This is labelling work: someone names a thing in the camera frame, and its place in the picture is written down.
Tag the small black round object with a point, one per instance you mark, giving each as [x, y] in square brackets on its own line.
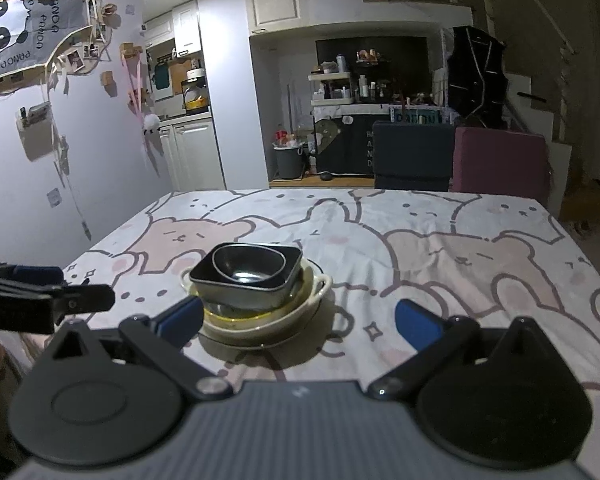
[326, 176]

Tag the black hanging jacket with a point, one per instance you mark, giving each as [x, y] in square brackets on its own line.
[477, 80]

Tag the panda wall poster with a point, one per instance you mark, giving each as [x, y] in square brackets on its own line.
[15, 35]

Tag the maroon chair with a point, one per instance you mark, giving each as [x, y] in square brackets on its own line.
[500, 165]

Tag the teal sign plate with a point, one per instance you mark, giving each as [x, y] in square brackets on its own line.
[415, 116]

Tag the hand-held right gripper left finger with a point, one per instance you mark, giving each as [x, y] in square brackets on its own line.
[182, 317]

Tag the white plush pendant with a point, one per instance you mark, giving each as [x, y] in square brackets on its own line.
[151, 122]

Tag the dark blue chair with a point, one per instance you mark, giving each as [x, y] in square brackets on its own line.
[412, 155]

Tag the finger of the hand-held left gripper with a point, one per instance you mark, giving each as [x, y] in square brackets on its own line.
[80, 299]
[35, 275]

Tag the white dark-rimmed floral plate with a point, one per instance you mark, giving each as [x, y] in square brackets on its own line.
[260, 343]

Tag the white staircase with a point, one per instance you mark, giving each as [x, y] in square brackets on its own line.
[530, 110]

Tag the glass tank with yellow item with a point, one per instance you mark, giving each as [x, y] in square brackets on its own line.
[196, 97]

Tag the teal cutting board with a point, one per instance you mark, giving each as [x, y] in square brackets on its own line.
[161, 75]

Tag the black wall board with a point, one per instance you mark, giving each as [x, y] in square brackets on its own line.
[405, 47]

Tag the brown low box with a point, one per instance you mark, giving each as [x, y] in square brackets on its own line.
[587, 205]

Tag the square steel container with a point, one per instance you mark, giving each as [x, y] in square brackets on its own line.
[240, 297]

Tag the grey trash bin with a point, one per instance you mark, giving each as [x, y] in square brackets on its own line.
[289, 162]

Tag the round steel bowl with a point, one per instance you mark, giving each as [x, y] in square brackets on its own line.
[250, 272]

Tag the white upper kitchen cabinet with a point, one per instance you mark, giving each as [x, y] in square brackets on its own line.
[177, 27]

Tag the bear printed tablecloth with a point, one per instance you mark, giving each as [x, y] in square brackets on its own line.
[430, 260]

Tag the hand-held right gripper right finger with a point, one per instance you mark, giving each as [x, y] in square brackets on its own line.
[417, 325]

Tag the white base kitchen cabinet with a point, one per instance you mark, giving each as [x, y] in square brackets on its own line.
[190, 155]

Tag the white bottle rack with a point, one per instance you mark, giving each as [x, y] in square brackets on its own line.
[330, 77]

